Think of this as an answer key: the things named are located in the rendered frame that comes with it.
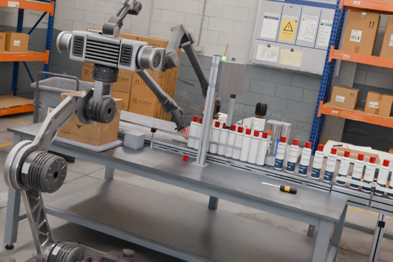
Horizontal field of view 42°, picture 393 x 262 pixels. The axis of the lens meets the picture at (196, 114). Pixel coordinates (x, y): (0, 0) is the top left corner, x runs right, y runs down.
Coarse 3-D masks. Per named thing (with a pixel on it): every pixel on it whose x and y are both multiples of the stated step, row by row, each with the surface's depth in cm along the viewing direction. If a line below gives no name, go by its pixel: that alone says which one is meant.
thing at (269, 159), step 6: (276, 126) 316; (282, 126) 310; (288, 126) 313; (276, 132) 319; (282, 132) 321; (288, 132) 316; (276, 138) 323; (288, 138) 320; (270, 156) 313; (264, 162) 315; (270, 162) 314
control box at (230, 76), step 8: (224, 64) 297; (232, 64) 300; (240, 64) 303; (224, 72) 298; (232, 72) 301; (240, 72) 305; (216, 80) 302; (224, 80) 299; (232, 80) 303; (240, 80) 306; (216, 88) 301; (224, 88) 301; (232, 88) 304; (240, 88) 307
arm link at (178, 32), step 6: (174, 30) 305; (180, 30) 305; (186, 30) 311; (174, 36) 298; (180, 36) 303; (186, 36) 311; (174, 42) 293; (180, 42) 313; (186, 42) 314; (168, 48) 288; (174, 48) 290; (168, 54) 279; (174, 54) 281; (168, 60) 277; (174, 60) 278; (174, 66) 279
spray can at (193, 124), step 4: (196, 116) 326; (192, 120) 327; (196, 120) 326; (192, 124) 326; (196, 124) 326; (192, 128) 326; (192, 132) 326; (188, 140) 329; (192, 140) 327; (188, 144) 329; (192, 144) 328
